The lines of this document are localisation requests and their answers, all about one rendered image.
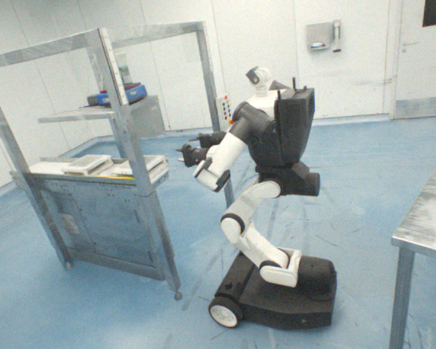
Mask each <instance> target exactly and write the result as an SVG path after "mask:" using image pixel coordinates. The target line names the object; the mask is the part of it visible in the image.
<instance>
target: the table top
mask: <svg viewBox="0 0 436 349"><path fill-rule="evenodd" d="M391 245H393V246H396V247H399V248H404V249H407V250H410V251H412V252H417V253H419V254H423V255H426V256H429V257H433V258H436V168H435V170H434V172H433V173H432V174H431V177H430V178H429V180H428V181H427V183H426V184H425V186H424V187H423V188H422V190H421V192H420V194H419V195H418V196H417V198H416V200H415V201H414V203H413V204H412V206H411V208H410V209H409V210H408V212H407V214H405V216H404V218H403V220H402V222H401V223H400V225H399V226H398V228H397V230H396V231H395V232H394V234H393V236H392V242H391Z"/></svg>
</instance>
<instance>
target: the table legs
mask: <svg viewBox="0 0 436 349"><path fill-rule="evenodd" d="M415 256H416V253H415V252H412V251H410V250H407V249H404V248H400V252H399V260H398V267H397V280H396V286H395V299H394V306H393V314H392V325H391V333H390V340H389V349H403V346H404V340H405V325H406V319H407V314H408V304H409V298H410V293H411V282H412V278H413V267H414V262H415Z"/></svg>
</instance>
